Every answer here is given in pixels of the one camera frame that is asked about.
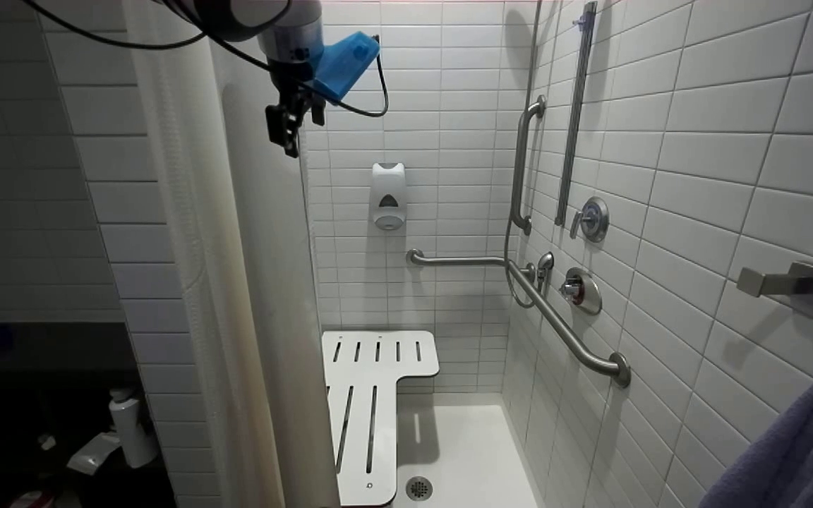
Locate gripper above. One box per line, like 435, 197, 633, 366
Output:
265, 59, 327, 159

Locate white shower curtain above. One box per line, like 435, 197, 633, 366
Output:
123, 0, 341, 508

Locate steel shower slide bar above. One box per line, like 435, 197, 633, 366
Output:
554, 0, 598, 228

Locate white slotted shower seat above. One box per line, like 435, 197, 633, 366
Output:
321, 330, 441, 508

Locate round steel shower valve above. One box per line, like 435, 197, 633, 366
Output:
570, 196, 610, 244

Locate white soap dispenser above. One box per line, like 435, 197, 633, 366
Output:
369, 162, 407, 231

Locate short steel grab bar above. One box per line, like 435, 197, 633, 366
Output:
509, 95, 548, 236

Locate steel valve with red mark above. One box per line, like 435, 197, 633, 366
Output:
560, 267, 603, 316

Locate long angled steel grab bar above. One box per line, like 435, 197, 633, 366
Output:
406, 248, 632, 389

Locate dark vanity shelf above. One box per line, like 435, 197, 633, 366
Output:
0, 322, 176, 508

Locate white plastic bottle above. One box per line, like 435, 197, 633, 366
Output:
108, 386, 159, 470

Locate white squeeze tube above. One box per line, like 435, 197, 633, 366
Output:
66, 431, 123, 476

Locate purple towel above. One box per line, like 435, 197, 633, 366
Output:
699, 350, 813, 508

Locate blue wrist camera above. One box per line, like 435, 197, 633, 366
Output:
310, 31, 382, 104

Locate steel hose outlet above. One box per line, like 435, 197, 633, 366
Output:
534, 252, 556, 298

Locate square steel wall hook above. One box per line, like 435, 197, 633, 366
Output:
735, 261, 813, 312

